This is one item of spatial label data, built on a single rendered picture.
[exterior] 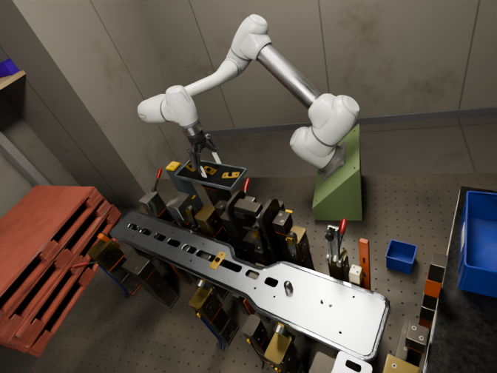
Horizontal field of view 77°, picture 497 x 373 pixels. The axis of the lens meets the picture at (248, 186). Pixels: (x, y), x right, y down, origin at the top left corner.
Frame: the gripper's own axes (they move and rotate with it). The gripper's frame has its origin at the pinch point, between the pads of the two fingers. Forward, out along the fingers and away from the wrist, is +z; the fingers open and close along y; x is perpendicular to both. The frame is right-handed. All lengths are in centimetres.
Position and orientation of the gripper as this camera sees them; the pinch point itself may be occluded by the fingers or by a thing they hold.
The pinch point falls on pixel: (210, 166)
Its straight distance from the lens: 153.2
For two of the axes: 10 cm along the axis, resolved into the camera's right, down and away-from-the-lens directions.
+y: -6.0, 6.4, -4.8
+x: 7.4, 2.4, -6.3
